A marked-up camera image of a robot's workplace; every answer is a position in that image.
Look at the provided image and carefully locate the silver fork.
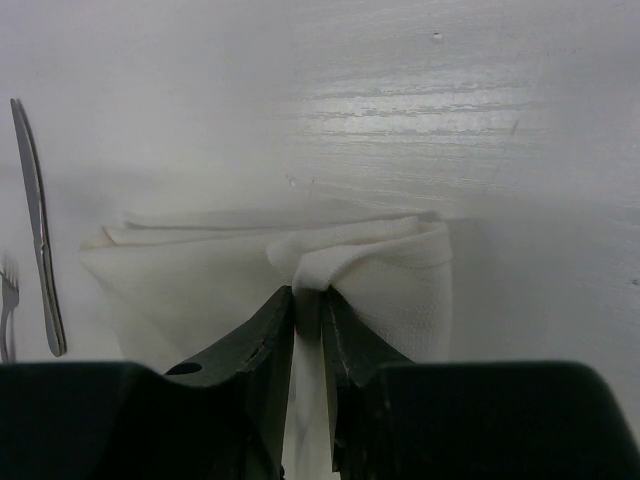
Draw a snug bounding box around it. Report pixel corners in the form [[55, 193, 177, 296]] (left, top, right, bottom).
[[1, 255, 20, 363]]

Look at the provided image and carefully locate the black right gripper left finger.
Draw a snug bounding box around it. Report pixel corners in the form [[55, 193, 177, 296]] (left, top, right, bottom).
[[165, 286, 294, 479]]

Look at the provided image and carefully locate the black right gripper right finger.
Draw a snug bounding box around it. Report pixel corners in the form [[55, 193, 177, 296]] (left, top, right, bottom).
[[320, 289, 412, 473]]

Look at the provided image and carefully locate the white cloth napkin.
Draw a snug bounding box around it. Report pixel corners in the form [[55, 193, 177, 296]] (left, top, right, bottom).
[[80, 199, 453, 479]]

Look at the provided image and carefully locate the silver table knife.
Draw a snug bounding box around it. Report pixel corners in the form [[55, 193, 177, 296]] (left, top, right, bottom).
[[10, 98, 67, 358]]

